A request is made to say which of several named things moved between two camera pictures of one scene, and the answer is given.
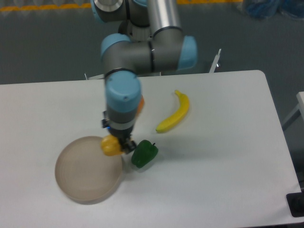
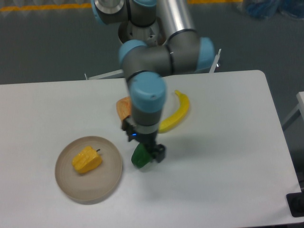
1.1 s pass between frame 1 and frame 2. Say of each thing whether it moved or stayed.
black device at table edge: stayed
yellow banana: stayed
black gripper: moved
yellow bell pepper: moved
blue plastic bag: stayed
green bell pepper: stayed
